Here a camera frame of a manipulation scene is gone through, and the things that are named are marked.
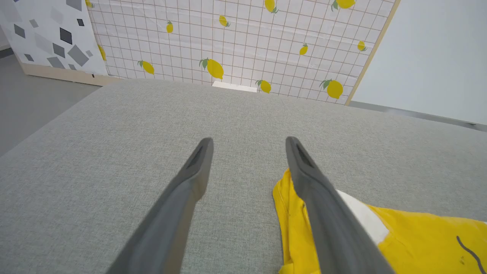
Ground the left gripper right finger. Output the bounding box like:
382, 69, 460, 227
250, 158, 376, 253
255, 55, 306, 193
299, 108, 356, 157
285, 136, 396, 274

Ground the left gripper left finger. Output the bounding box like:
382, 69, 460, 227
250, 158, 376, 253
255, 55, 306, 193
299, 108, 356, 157
107, 138, 214, 274

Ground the yellow hooded cartoon garment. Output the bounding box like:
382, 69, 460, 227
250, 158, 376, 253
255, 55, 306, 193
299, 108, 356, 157
272, 169, 487, 274

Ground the white box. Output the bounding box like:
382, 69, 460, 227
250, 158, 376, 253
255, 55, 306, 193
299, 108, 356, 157
212, 81, 258, 93

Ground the lemon print grid panel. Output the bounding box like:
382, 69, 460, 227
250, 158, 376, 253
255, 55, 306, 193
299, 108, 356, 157
86, 0, 401, 105

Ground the grey geometric print panel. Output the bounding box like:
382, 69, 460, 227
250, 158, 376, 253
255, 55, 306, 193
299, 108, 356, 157
0, 0, 121, 86

